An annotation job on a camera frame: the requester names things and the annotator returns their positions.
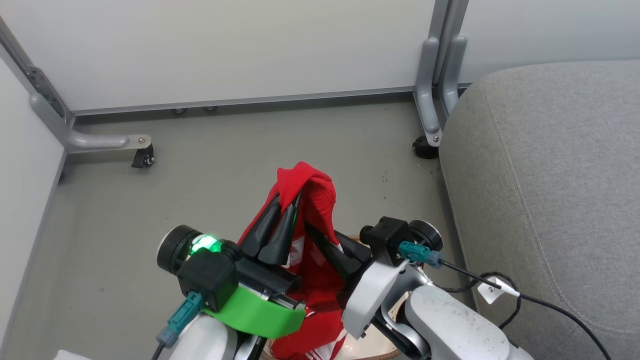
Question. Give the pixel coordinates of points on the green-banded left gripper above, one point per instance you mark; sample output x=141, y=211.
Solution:
x=260, y=315

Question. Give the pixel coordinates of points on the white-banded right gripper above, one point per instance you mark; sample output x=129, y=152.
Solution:
x=372, y=295

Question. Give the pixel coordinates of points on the red and white clothing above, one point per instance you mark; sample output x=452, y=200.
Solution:
x=315, y=200

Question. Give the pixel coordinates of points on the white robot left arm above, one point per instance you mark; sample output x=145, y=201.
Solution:
x=205, y=340

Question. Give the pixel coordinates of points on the cream perforated laundry basket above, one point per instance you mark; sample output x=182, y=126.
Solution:
x=365, y=347

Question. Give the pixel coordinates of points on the black caster wheel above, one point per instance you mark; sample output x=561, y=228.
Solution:
x=142, y=159
x=424, y=148

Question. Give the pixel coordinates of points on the grey metal partition leg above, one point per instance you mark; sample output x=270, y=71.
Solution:
x=95, y=141
x=452, y=75
x=425, y=90

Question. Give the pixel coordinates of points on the white partition panel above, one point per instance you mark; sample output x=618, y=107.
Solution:
x=20, y=190
x=550, y=30
x=200, y=45

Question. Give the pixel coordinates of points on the grey fabric sofa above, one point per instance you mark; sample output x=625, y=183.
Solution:
x=550, y=175

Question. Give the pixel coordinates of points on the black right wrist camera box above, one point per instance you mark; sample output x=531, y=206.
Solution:
x=387, y=237

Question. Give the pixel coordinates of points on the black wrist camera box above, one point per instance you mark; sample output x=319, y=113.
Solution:
x=210, y=280
x=387, y=237

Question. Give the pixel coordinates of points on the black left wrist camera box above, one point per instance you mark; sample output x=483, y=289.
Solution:
x=210, y=280

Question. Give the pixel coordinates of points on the grey partition bottom rail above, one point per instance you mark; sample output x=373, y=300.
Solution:
x=240, y=100

